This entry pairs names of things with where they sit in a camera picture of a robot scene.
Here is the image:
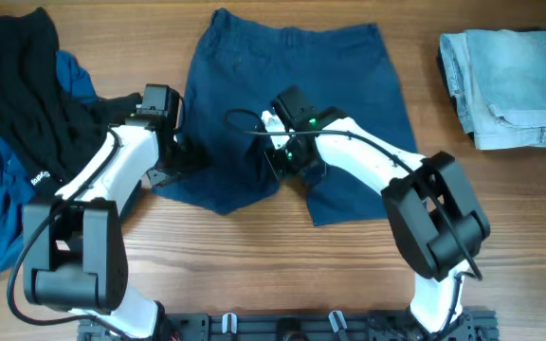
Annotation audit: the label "navy blue shorts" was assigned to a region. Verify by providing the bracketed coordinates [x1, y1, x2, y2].
[156, 9, 416, 215]

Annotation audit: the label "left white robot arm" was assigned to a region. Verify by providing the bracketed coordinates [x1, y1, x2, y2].
[7, 84, 206, 340]

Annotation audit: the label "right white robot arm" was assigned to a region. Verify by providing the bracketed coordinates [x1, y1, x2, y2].
[257, 86, 491, 340]

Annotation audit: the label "black garment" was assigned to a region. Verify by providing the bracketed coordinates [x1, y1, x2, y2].
[0, 8, 141, 195]

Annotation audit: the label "folded light blue jeans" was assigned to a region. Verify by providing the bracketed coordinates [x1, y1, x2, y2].
[439, 29, 546, 151]

